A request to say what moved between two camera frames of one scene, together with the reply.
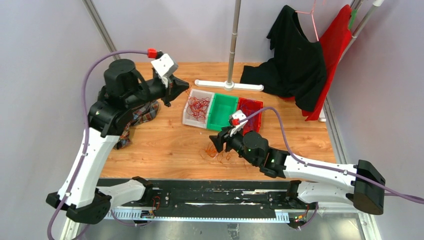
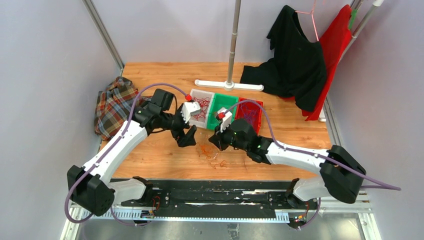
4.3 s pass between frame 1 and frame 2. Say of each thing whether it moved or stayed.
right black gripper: stayed
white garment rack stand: stayed
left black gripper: moved
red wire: stayed
